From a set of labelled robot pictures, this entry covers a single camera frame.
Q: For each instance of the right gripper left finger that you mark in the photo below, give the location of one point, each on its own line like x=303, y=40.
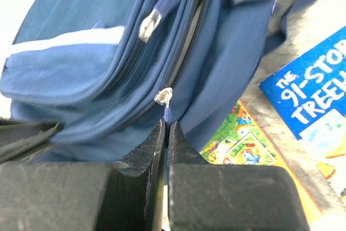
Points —
x=124, y=195

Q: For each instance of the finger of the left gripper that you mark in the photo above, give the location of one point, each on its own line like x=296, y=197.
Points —
x=23, y=141

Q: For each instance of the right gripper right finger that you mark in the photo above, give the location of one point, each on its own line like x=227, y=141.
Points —
x=205, y=196

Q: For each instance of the navy blue student backpack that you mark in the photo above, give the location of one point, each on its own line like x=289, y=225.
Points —
x=96, y=66

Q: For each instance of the orange treehouse paperback book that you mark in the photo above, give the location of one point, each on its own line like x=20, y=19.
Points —
x=240, y=140

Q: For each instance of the blue paperback book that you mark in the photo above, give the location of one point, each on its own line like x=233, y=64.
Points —
x=309, y=95

